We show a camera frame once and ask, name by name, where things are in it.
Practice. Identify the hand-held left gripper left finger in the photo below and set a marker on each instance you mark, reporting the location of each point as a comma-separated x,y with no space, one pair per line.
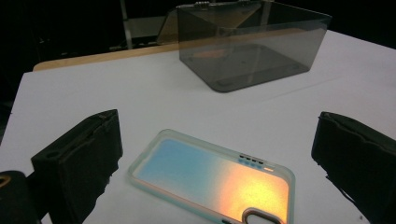
77,168

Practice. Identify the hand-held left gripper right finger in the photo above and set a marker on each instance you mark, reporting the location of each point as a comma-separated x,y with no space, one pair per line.
361,161

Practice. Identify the iridescent phone case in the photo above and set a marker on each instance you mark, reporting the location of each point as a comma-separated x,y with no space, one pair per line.
199,174

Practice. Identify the smoky transparent plastic box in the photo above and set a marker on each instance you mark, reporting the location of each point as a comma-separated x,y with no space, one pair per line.
249,53

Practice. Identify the white paper sheet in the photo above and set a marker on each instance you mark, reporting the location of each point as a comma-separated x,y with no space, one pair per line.
199,105

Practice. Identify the metal stand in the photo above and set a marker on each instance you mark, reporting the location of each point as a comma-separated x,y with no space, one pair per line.
125,25

